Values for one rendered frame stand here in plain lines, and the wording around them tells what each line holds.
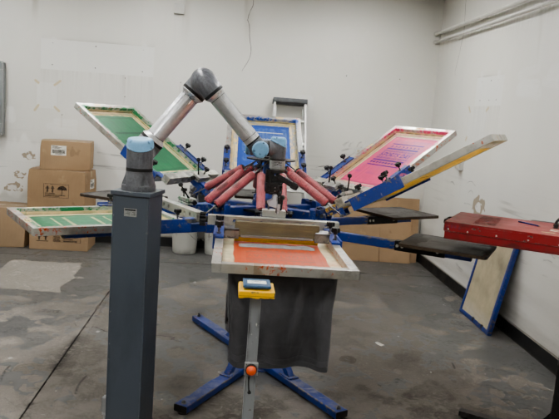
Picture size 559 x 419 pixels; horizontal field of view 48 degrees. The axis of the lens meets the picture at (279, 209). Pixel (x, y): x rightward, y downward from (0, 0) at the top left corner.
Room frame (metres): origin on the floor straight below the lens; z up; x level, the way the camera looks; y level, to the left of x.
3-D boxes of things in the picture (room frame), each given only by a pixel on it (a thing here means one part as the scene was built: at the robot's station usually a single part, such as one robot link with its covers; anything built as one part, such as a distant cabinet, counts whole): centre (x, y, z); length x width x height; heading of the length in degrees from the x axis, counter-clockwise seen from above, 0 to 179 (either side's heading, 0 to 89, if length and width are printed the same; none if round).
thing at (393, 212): (4.23, -0.48, 0.91); 1.34 x 0.40 x 0.08; 125
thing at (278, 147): (3.00, 0.03, 1.42); 0.09 x 0.08 x 0.11; 98
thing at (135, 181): (2.78, 0.63, 1.25); 0.15 x 0.15 x 0.10
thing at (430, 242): (3.56, -0.53, 0.91); 1.34 x 0.40 x 0.08; 65
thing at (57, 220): (3.33, 0.82, 1.05); 1.08 x 0.61 x 0.23; 125
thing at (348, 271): (2.79, -0.01, 0.97); 0.79 x 0.58 x 0.04; 5
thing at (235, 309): (2.50, -0.04, 0.74); 0.45 x 0.03 x 0.43; 95
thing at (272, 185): (3.00, 0.03, 1.26); 0.09 x 0.08 x 0.12; 96
